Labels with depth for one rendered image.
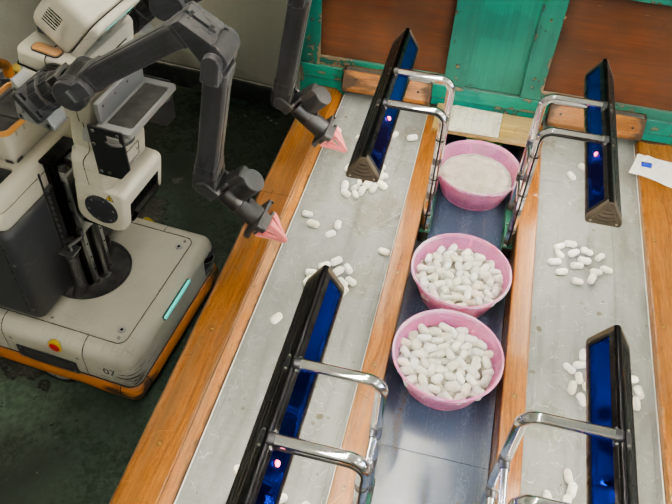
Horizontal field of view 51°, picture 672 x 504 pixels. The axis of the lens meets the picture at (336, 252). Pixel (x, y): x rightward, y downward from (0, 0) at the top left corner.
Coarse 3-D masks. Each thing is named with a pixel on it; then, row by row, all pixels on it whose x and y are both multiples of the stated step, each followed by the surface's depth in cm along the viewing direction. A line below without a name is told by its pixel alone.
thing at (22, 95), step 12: (36, 72) 164; (48, 72) 158; (24, 84) 160; (36, 84) 158; (48, 84) 157; (12, 96) 158; (24, 96) 159; (36, 96) 158; (48, 96) 158; (24, 108) 159; (36, 108) 161; (48, 108) 161; (36, 120) 161
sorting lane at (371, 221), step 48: (336, 192) 210; (384, 192) 211; (288, 240) 196; (336, 240) 196; (384, 240) 197; (288, 288) 184; (336, 336) 174; (240, 384) 163; (336, 384) 164; (240, 432) 155; (336, 432) 155; (192, 480) 146; (288, 480) 147
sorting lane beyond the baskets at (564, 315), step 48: (576, 144) 231; (624, 144) 232; (576, 192) 215; (624, 192) 215; (576, 240) 200; (624, 240) 201; (576, 288) 188; (624, 288) 188; (576, 336) 176; (528, 384) 166; (528, 432) 157; (528, 480) 149; (576, 480) 150
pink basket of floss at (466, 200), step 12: (456, 144) 225; (468, 144) 226; (492, 144) 225; (444, 156) 224; (492, 156) 226; (504, 156) 223; (516, 168) 219; (444, 180) 211; (444, 192) 218; (456, 192) 211; (468, 192) 208; (504, 192) 209; (456, 204) 217; (468, 204) 214; (480, 204) 213; (492, 204) 214
